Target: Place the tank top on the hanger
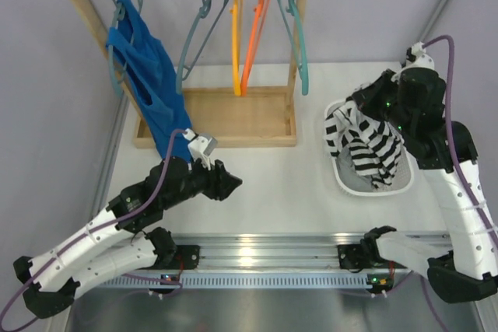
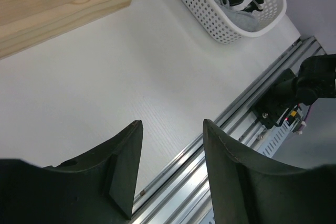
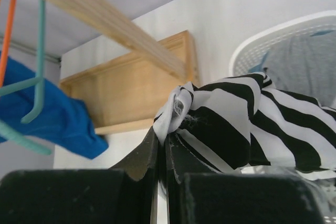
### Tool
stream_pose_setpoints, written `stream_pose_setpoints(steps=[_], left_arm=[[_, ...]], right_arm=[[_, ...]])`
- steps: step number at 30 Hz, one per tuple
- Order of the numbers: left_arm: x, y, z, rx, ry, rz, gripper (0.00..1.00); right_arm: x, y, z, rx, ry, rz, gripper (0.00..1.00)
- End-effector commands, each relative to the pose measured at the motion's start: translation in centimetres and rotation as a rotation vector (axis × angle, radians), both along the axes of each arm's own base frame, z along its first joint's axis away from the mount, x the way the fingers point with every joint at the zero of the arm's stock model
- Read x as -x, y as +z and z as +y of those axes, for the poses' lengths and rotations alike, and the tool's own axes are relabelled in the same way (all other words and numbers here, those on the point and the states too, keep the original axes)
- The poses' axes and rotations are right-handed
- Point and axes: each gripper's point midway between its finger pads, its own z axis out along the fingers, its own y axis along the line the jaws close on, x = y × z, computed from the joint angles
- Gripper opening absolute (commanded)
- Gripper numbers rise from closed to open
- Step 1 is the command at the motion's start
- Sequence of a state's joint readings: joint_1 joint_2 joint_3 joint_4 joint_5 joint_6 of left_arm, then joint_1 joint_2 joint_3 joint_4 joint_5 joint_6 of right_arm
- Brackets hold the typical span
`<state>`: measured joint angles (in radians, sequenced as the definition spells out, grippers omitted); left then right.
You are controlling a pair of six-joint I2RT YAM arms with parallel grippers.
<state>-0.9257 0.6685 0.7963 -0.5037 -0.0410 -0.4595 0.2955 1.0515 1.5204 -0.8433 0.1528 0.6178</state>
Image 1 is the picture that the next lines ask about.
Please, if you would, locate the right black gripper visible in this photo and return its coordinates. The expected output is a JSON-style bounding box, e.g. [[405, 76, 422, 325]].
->
[[352, 68, 413, 135]]

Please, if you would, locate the black white striped tank top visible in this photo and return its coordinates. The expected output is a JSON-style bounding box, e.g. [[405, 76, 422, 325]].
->
[[324, 98, 402, 190]]

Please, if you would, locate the grey-blue hanger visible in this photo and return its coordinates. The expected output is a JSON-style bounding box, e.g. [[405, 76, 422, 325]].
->
[[107, 0, 144, 97], [174, 0, 231, 94]]

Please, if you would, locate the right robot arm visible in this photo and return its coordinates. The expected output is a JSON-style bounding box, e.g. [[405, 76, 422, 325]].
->
[[351, 68, 497, 303]]

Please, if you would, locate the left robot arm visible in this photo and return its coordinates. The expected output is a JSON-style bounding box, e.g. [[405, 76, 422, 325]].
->
[[13, 157, 243, 319]]

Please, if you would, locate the teal hanger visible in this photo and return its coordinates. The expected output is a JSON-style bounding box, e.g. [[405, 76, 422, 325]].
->
[[276, 0, 310, 96]]

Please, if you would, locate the blue tank top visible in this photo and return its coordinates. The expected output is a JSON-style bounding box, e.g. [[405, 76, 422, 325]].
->
[[106, 0, 192, 159]]

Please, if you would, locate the orange hanger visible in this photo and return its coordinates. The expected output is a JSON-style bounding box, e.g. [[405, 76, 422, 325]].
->
[[240, 0, 270, 96]]

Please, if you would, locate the yellow hanger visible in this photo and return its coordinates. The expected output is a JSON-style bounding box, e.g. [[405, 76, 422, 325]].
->
[[230, 0, 244, 96]]

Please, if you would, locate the grey-blue hanger under blue top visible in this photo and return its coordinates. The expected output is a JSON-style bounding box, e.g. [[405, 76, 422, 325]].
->
[[107, 0, 144, 97]]

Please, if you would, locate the wooden clothes rack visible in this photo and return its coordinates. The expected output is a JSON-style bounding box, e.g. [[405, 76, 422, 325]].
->
[[71, 0, 306, 149]]

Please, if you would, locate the grey garment in basket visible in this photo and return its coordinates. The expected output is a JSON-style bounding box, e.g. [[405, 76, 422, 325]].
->
[[336, 149, 373, 192]]

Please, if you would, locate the white perforated laundry basket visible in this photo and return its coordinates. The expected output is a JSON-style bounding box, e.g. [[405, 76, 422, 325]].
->
[[324, 100, 413, 197]]

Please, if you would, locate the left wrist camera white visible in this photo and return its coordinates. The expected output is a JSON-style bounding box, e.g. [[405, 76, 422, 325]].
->
[[183, 128, 218, 169]]

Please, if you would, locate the aluminium mounting rail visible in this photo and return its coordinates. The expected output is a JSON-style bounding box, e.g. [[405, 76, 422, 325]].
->
[[173, 232, 363, 271]]

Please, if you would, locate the white slotted cable duct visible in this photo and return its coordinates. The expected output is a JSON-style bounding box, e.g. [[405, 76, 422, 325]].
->
[[102, 272, 391, 289]]

